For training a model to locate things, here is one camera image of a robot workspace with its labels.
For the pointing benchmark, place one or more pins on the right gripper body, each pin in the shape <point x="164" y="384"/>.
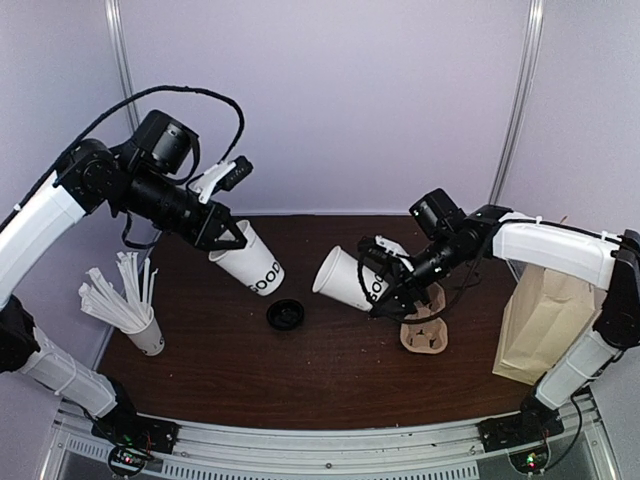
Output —
<point x="404" y="276"/>

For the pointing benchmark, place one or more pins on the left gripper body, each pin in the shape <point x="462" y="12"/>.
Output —
<point x="197" y="231"/>

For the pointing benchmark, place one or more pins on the white paper cup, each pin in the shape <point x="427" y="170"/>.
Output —
<point x="255" y="266"/>
<point x="337" y="278"/>

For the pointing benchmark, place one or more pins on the black plastic cup lid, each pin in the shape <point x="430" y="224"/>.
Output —
<point x="285" y="314"/>

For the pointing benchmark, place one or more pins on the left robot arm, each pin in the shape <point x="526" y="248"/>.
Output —
<point x="137" y="177"/>

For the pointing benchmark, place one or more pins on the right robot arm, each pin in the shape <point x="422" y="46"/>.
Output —
<point x="606" y="261"/>

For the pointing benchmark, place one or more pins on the cardboard cup carrier tray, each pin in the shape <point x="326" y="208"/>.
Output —
<point x="430" y="334"/>

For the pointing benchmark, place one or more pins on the paper wrapped straws bundle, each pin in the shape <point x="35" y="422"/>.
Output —
<point x="129" y="309"/>

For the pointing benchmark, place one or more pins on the white cup holding straws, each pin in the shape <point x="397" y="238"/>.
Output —
<point x="149" y="338"/>

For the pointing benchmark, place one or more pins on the brown paper bag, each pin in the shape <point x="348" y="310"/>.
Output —
<point x="544" y="315"/>

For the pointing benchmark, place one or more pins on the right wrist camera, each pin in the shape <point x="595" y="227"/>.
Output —
<point x="381" y="249"/>

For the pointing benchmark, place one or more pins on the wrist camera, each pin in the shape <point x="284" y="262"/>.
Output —
<point x="381" y="249"/>
<point x="223" y="176"/>

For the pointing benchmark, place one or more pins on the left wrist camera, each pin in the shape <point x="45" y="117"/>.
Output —
<point x="223" y="176"/>

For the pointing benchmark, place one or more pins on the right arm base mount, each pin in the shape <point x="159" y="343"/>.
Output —
<point x="524" y="437"/>

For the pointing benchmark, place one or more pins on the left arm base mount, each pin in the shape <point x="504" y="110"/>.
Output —
<point x="136" y="441"/>

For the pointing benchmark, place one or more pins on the left aluminium frame post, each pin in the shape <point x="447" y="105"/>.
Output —
<point x="118" y="43"/>

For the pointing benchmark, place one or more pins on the aluminium frame post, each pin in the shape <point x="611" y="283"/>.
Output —
<point x="118" y="43"/>
<point x="524" y="83"/>

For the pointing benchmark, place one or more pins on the right aluminium frame post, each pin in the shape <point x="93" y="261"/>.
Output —
<point x="524" y="83"/>

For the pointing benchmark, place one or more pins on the aluminium front rail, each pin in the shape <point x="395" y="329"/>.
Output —
<point x="444" y="451"/>

